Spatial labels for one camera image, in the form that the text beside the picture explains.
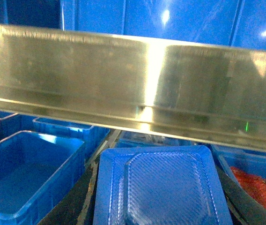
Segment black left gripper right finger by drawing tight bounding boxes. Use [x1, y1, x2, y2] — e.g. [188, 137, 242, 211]
[216, 167, 266, 225]

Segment stainless steel shelf rack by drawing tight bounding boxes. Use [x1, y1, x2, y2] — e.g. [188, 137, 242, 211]
[0, 25, 266, 151]

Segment red parts in bin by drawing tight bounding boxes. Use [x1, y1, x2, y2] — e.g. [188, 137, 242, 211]
[231, 166, 266, 208]

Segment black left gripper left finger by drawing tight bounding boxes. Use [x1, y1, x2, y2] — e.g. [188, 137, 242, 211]
[39, 161, 99, 225]

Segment blue block part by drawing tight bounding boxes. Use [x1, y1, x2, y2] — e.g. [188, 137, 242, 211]
[93, 145, 232, 225]

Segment blue bin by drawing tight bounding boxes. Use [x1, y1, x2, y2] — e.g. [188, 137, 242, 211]
[211, 144, 266, 221]
[0, 131, 85, 225]

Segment blue bin front right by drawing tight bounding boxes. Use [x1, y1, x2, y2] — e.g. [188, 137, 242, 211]
[211, 144, 266, 221]

